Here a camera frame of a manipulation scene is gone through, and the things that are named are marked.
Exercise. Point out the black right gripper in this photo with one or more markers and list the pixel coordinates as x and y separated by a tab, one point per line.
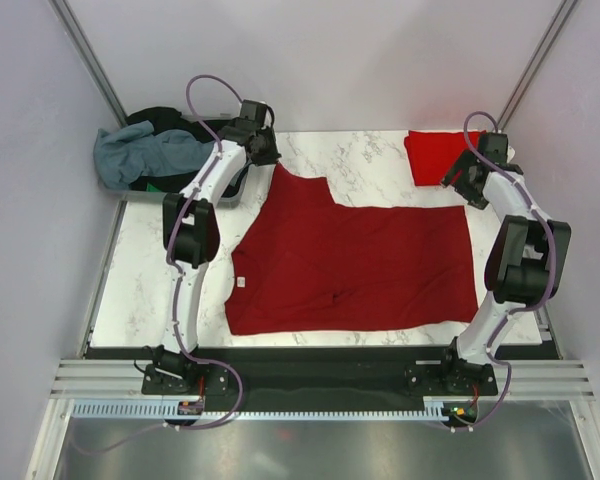
464	164

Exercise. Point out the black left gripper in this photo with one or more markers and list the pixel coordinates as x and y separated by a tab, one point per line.
274	155

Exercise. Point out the dark red t shirt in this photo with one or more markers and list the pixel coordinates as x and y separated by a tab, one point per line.
308	263

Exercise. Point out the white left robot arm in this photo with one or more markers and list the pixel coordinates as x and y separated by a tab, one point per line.
191	238

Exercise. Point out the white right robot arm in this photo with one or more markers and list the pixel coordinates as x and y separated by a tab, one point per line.
524	267

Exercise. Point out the folded bright red t shirt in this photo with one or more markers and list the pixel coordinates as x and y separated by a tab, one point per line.
432	154

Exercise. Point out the black t shirt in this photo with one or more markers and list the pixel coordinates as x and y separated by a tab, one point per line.
167	118

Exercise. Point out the green garment in bin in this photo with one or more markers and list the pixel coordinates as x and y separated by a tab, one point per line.
151	188

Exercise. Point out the blue grey t shirt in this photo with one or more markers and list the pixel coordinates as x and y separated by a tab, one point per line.
122	157

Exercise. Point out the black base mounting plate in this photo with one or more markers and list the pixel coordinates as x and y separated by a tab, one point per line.
368	377

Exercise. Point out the right corner aluminium post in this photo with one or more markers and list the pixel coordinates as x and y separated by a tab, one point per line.
543	49

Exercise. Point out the corner aluminium post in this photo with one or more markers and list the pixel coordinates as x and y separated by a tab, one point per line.
543	49
78	37

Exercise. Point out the left corner aluminium post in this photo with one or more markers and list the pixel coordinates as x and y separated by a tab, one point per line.
78	37

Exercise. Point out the white slotted cable duct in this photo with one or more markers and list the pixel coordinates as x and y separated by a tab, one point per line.
179	410

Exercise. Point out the aluminium frame rail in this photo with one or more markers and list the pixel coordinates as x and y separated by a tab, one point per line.
531	380

